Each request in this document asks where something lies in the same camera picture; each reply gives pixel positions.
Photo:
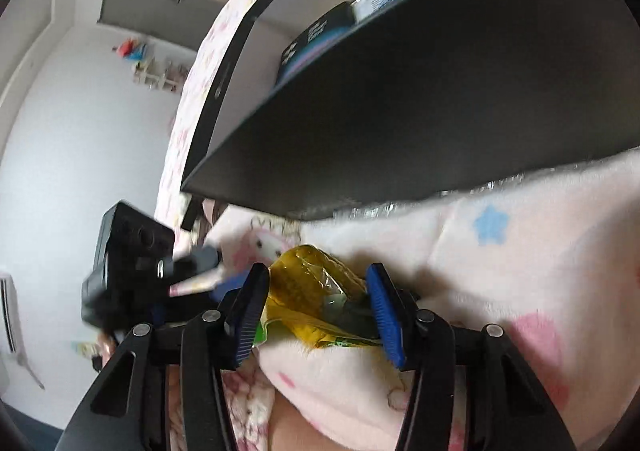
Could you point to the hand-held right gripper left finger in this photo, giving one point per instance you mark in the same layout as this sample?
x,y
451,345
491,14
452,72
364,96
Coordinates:
x,y
247,326

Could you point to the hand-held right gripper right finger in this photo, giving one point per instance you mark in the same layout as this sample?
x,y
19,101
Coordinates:
x,y
387,316

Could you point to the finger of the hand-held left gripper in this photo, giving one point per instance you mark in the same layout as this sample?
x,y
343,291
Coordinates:
x,y
197,261
224,292

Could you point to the green yellow snack packet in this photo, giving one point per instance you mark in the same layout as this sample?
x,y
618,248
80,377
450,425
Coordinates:
x,y
300,291

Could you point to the large black box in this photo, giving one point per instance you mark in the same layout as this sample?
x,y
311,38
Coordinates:
x,y
400,106

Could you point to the black printed box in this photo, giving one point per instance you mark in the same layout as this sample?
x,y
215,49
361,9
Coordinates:
x,y
320,31

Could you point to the pink printed blanket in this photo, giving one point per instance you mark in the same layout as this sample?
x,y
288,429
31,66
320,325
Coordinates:
x,y
500,281

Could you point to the person's bare leg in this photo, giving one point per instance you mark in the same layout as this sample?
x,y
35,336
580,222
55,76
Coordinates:
x,y
305,431

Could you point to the white air conditioner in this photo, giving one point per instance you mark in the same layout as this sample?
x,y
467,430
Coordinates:
x,y
10,316

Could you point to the grey wardrobe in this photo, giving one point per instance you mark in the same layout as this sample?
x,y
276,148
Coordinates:
x,y
150,1

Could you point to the wall shelf with toys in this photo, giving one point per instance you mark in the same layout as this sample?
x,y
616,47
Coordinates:
x,y
150,68

